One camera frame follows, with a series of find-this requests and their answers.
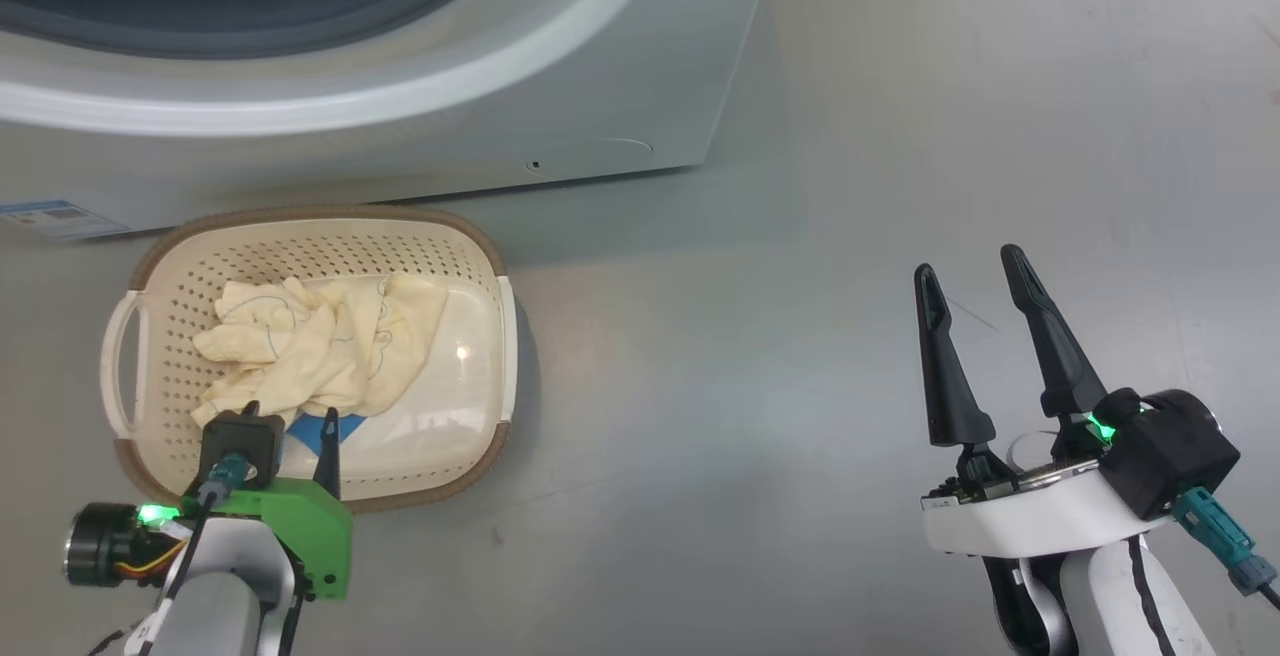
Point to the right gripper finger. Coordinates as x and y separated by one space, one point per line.
1060 356
950 386

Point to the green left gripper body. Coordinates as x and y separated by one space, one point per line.
310 536

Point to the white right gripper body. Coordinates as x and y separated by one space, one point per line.
1030 521

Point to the blue cloth piece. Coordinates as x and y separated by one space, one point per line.
345 428

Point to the cream yellow garment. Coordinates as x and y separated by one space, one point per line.
320 346

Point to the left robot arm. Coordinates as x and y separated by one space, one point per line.
215 606

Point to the cream perforated laundry basket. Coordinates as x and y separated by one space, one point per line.
440 396

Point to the white front-load washing machine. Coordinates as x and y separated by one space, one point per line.
600 66

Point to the blue energy label sticker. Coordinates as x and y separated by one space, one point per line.
60 221

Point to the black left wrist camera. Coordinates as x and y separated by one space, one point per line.
245 439

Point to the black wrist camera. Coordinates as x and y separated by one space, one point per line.
245 439
1170 456

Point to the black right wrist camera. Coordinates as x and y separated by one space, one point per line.
1170 456

